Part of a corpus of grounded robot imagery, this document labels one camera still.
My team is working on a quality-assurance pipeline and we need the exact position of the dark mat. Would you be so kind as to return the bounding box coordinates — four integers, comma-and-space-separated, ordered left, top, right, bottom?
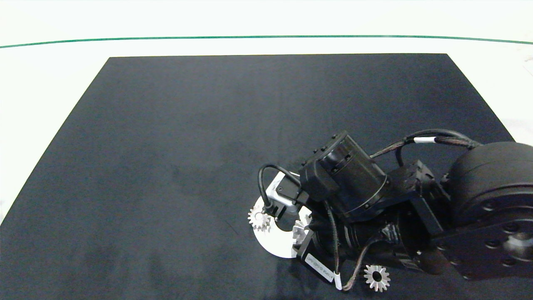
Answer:
0, 53, 533, 300

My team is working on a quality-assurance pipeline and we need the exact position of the boxy silver wrist camera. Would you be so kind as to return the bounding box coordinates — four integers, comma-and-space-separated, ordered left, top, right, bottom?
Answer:
266, 172, 311, 219

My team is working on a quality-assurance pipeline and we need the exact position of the short black camera cable loop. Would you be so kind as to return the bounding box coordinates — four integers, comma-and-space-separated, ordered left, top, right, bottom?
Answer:
258, 164, 302, 214

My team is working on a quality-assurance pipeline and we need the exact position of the small steel gear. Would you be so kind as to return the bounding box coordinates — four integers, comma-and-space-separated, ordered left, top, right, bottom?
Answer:
292, 217, 313, 245
364, 265, 391, 293

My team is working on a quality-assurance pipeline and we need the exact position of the thin cable with white tag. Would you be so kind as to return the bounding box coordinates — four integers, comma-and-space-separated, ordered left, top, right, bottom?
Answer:
323, 200, 381, 291

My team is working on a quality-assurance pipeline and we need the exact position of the round white plate with pins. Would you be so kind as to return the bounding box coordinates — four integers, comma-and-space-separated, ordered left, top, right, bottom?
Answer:
251, 195, 314, 258

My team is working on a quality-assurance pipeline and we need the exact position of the braided cable with white tag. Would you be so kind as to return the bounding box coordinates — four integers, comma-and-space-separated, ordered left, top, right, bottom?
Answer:
370, 129, 482, 167

